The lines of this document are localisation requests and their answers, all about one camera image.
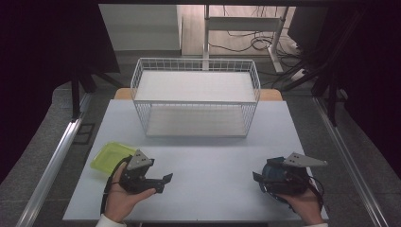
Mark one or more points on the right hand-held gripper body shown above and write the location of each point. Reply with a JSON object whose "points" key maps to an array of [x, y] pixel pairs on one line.
{"points": [[293, 179]]}

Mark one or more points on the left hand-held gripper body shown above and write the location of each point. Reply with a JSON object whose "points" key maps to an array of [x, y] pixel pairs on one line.
{"points": [[136, 176]]}

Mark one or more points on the round container with blue lid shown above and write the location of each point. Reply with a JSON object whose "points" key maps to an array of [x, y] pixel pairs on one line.
{"points": [[271, 173]]}

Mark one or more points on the green plastic container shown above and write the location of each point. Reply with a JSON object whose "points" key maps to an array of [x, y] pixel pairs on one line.
{"points": [[108, 156]]}

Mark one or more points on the person's right hand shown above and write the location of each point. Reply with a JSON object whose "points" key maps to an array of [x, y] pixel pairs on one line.
{"points": [[302, 205]]}

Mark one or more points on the person's left hand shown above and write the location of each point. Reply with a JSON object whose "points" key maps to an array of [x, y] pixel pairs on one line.
{"points": [[121, 200]]}

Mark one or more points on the wooden board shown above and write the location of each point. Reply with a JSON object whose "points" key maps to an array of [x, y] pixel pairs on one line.
{"points": [[271, 95]]}

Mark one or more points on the black stand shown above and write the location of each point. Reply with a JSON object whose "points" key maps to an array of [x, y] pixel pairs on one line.
{"points": [[77, 91], [327, 78]]}

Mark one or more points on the black curtain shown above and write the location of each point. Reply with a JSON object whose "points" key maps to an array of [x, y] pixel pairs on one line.
{"points": [[34, 63], [378, 78]]}

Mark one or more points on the dark box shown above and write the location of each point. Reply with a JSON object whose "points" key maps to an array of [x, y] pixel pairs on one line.
{"points": [[304, 26]]}

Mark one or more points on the aluminium rail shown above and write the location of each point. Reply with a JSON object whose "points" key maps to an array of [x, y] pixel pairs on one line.
{"points": [[350, 160], [53, 157]]}

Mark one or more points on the black floor bracket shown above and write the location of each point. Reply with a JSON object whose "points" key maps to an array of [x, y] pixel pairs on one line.
{"points": [[84, 134]]}

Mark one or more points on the white metal desk frame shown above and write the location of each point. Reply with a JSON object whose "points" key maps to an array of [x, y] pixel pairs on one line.
{"points": [[242, 23]]}

